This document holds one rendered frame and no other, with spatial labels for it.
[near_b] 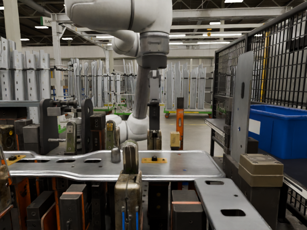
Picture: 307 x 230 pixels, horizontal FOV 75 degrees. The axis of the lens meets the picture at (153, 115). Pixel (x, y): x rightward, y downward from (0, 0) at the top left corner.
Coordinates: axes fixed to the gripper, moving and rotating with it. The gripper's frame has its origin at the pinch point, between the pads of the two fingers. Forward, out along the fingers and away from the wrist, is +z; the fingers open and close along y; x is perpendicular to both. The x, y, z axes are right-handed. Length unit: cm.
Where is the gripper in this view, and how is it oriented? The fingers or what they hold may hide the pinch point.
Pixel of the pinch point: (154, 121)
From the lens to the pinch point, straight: 63.2
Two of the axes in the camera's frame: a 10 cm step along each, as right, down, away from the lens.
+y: -0.1, 1.5, -9.9
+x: 10.0, 0.0, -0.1
